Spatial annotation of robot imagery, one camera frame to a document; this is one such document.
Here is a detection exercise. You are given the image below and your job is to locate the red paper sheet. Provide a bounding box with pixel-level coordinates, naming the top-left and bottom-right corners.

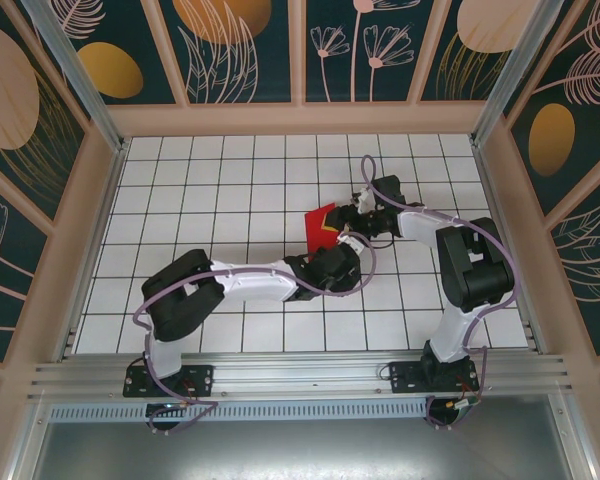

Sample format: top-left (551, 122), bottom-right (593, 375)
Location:
top-left (303, 202), bottom-right (346, 254)

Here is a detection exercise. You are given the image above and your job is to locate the grey metal sheet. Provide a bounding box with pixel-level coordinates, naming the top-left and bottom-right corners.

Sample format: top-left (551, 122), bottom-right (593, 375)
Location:
top-left (29, 419), bottom-right (579, 480)

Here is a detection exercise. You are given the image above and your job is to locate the green circuit board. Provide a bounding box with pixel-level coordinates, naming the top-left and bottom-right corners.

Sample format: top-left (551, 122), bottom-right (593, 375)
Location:
top-left (447, 396), bottom-right (483, 417)

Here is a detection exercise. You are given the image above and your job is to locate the small dark circuit board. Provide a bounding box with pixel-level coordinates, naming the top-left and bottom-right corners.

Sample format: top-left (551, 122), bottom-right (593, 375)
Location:
top-left (149, 399), bottom-right (191, 416)

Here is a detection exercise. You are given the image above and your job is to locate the aluminium side rail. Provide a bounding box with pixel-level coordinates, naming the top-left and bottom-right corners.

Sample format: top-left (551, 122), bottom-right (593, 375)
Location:
top-left (54, 138), bottom-right (132, 364)
top-left (469, 139), bottom-right (544, 357)

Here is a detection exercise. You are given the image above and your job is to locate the aluminium mounting rail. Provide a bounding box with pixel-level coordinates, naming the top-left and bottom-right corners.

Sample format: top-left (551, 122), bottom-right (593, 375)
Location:
top-left (27, 351), bottom-right (576, 407)

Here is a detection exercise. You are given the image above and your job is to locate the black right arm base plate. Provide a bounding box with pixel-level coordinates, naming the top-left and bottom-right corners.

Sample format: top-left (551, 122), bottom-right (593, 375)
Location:
top-left (388, 359), bottom-right (480, 397)

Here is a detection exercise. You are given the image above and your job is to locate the grey slotted cable duct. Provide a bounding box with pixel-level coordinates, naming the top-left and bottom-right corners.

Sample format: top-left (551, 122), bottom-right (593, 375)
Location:
top-left (47, 402), bottom-right (431, 424)

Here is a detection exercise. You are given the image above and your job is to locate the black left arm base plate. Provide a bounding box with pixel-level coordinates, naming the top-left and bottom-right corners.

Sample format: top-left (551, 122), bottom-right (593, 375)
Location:
top-left (123, 363), bottom-right (216, 400)

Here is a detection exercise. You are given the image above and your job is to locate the aluminium corner post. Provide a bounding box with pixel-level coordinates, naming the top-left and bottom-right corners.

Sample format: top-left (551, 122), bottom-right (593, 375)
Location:
top-left (469, 0), bottom-right (584, 147)
top-left (18, 0), bottom-right (131, 155)

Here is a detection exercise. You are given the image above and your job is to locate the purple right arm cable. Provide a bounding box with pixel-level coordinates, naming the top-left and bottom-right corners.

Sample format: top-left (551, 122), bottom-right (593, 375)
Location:
top-left (359, 155), bottom-right (520, 432)

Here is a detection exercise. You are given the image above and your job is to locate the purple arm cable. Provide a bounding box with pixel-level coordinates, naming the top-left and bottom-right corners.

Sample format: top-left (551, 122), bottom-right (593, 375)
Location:
top-left (132, 229), bottom-right (379, 437)
top-left (359, 155), bottom-right (520, 432)

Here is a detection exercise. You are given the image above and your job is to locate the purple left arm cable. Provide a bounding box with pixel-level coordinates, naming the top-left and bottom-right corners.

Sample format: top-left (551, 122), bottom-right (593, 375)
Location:
top-left (132, 229), bottom-right (379, 437)

